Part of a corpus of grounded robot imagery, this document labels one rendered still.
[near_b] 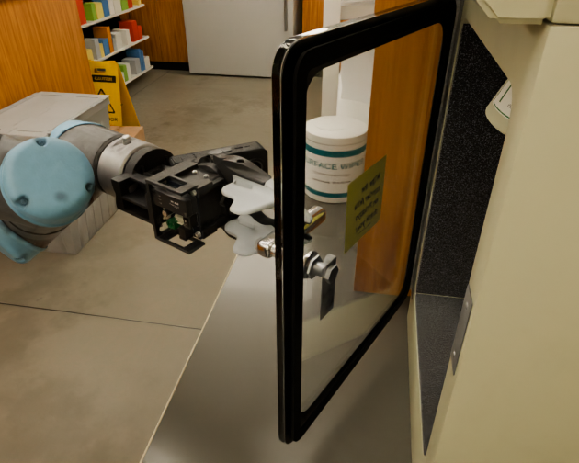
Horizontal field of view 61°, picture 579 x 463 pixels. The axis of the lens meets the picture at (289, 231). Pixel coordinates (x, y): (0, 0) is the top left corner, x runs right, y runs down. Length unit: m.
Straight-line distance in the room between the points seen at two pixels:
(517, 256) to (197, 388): 0.46
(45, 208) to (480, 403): 0.38
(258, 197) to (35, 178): 0.19
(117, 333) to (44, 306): 0.41
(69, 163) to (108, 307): 1.89
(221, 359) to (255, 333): 0.07
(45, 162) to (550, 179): 0.38
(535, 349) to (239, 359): 0.43
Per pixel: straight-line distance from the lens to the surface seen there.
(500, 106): 0.42
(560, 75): 0.29
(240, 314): 0.77
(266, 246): 0.44
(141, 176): 0.56
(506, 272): 0.34
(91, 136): 0.64
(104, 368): 2.07
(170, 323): 2.18
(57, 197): 0.47
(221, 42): 5.51
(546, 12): 0.28
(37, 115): 2.70
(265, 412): 0.65
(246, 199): 0.47
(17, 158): 0.47
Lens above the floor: 1.45
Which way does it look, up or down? 33 degrees down
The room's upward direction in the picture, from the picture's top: straight up
